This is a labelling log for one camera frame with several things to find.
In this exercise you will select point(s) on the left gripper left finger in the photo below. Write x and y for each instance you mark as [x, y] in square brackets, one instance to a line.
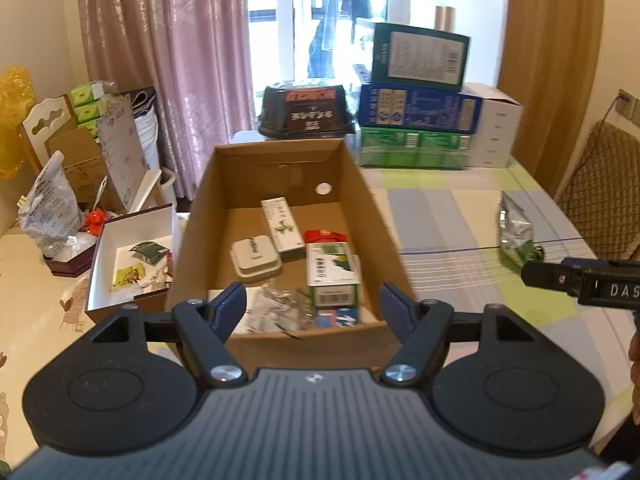
[203, 329]

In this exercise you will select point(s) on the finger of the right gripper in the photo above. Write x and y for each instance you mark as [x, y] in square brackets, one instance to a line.
[600, 263]
[556, 276]

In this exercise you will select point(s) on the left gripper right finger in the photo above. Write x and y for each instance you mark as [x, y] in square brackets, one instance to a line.
[421, 328]

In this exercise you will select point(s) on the clear plastic metal case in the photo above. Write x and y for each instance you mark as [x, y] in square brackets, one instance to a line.
[272, 310]

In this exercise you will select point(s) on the silver green leaf pouch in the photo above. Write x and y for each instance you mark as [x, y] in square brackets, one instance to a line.
[516, 234]

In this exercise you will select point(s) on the small white case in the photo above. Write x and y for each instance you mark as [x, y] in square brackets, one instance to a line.
[255, 258]

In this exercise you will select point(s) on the green white medicine box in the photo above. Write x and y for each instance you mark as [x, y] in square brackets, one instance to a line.
[332, 276]

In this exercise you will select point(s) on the white slim medicine box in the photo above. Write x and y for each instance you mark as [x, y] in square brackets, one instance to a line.
[283, 229]

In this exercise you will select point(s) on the person right hand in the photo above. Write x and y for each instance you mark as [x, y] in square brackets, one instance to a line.
[634, 356]

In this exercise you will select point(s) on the quilted brown chair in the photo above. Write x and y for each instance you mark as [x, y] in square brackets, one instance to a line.
[601, 198]

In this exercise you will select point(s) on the blue white small packet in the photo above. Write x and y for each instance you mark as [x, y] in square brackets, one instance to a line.
[336, 317]

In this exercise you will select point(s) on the open white shoebox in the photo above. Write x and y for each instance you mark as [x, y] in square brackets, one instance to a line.
[133, 262]

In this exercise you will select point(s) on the plaid tablecloth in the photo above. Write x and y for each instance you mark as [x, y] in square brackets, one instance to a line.
[433, 233]

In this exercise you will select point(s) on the brown cardboard box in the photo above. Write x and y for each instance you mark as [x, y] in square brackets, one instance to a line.
[299, 216]

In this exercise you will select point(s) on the white carton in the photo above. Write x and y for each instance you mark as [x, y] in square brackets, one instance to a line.
[497, 126]

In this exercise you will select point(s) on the dark red box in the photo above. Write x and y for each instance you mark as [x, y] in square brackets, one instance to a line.
[74, 267]

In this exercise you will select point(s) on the orange toy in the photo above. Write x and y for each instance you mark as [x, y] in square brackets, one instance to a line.
[95, 220]

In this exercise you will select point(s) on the green tissue pack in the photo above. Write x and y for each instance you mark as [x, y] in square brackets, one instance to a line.
[413, 149]

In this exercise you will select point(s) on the white printed plastic bag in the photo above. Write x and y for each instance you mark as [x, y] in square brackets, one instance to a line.
[49, 214]

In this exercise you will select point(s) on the small brown carton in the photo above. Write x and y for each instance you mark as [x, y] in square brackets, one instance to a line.
[83, 163]

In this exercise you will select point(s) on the blue carton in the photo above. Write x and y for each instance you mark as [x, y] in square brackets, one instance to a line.
[389, 106]

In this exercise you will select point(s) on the brown curtain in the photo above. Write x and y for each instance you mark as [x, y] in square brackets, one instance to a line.
[549, 58]

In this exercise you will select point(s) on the black food container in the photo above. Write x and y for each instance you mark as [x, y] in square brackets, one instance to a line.
[305, 110]

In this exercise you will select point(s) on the green tissue boxes stack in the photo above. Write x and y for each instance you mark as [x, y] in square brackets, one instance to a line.
[90, 102]

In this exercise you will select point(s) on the dark green carton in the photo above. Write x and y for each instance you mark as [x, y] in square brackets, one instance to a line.
[415, 56]

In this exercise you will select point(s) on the cardboard tubes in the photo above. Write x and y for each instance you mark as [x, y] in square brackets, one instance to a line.
[445, 16]

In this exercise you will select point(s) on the yellow plastic bag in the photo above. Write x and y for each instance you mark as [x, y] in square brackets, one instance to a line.
[17, 97]

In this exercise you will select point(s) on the pink curtain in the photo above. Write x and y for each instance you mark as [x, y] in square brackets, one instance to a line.
[195, 54]

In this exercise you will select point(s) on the wall socket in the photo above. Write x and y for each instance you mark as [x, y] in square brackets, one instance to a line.
[627, 106]

